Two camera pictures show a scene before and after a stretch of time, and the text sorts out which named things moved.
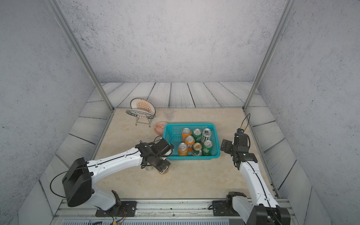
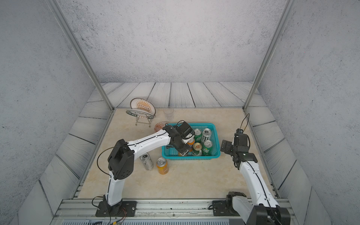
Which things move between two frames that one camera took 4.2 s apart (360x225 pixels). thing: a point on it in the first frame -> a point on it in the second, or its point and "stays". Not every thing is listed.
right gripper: (228, 148) stays
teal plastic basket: (173, 133) stays
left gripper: (166, 165) -> (185, 150)
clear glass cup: (169, 113) stays
